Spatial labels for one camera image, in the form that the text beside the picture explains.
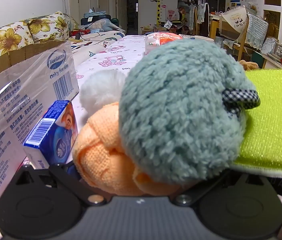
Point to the black bag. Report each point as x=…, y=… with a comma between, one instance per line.
x=96, y=19

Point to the red box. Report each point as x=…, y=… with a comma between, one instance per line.
x=79, y=32

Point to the orange and white packet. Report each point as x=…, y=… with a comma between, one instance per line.
x=161, y=41

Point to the giraffe height chart sticker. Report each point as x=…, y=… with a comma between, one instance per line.
x=160, y=2

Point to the blue paper carton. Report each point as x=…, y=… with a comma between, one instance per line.
x=53, y=140

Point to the yellow floral cushion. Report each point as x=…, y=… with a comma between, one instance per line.
x=48, y=26
x=6, y=40

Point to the teal fluffy plush toy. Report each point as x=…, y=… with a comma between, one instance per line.
x=181, y=110

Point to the green microfiber cloth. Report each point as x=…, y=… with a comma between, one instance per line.
x=273, y=120

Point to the cardboard box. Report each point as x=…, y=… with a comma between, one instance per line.
x=6, y=110

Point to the orange knitted plush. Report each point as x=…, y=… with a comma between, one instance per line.
x=98, y=155

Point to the sofa with cartoon cover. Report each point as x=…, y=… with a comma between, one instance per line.
x=93, y=45

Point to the wooden chair with cloth cover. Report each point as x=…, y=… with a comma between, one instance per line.
x=233, y=27

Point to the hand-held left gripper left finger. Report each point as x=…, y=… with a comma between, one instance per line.
x=63, y=177

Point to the brown teddy bear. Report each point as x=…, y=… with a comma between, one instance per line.
x=249, y=65

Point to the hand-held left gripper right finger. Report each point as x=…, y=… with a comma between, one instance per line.
x=206, y=190

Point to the white fluffy plush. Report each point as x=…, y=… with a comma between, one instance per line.
x=101, y=90

